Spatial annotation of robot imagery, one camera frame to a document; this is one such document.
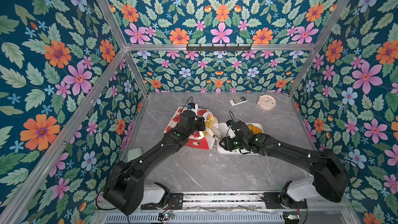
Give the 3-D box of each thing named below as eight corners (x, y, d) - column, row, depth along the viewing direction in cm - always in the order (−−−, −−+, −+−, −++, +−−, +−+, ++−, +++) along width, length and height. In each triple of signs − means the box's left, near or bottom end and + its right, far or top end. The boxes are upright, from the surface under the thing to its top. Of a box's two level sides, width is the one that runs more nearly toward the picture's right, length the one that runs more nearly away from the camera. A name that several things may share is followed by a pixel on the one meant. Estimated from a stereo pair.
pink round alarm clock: (258, 110, 112) (260, 106, 109) (255, 98, 120) (256, 94, 117) (276, 110, 112) (278, 106, 109) (272, 97, 120) (273, 94, 117)
